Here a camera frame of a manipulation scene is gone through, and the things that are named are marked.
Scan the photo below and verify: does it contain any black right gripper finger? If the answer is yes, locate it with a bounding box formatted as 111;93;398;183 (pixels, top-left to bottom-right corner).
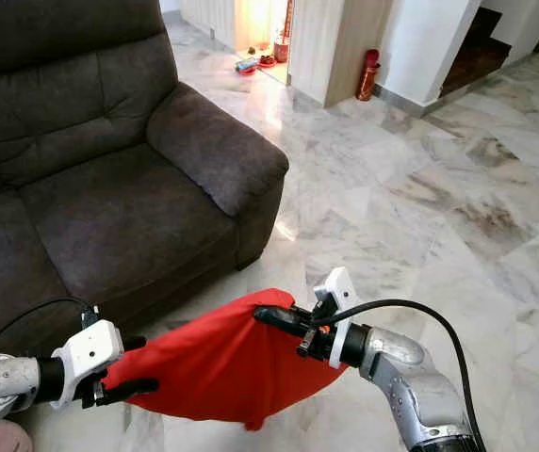
252;303;312;335

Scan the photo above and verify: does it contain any red pillow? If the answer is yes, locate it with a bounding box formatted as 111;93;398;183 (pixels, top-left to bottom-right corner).
102;287;351;433

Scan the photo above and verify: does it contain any brown-grey fabric sofa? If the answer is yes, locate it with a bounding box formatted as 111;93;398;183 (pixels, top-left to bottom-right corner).
0;0;290;363

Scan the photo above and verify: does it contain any red canister with red cap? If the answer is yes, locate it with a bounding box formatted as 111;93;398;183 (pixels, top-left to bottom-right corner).
355;48;382;103

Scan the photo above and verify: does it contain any red pot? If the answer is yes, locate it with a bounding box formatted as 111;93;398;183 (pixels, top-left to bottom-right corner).
272;33;291;63

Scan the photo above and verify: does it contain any light wooden cabinet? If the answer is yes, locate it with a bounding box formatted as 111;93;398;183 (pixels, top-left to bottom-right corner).
287;0;395;107

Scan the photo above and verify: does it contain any white ribbed panel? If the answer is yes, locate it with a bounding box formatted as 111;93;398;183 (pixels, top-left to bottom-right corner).
180;0;237;48

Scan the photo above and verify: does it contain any dark wooden staircase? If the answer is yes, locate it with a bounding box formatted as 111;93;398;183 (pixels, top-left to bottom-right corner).
438;7;512;96

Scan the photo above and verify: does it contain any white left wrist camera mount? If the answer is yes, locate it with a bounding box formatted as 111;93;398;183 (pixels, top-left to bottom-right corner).
50;318;125;412

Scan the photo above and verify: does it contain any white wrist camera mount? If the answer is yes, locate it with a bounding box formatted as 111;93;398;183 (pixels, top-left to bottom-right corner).
312;266;361;369
50;318;125;412

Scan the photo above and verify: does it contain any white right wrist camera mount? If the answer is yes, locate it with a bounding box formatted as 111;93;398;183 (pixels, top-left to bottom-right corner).
312;266;361;369

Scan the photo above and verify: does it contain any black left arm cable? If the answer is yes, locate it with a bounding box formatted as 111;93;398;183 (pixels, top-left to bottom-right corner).
0;296;101;361

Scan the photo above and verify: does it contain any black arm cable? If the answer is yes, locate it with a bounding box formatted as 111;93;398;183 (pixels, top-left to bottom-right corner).
331;298;489;452
0;296;101;361

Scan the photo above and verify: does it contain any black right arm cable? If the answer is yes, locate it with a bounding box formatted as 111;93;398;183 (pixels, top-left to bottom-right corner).
331;298;489;452

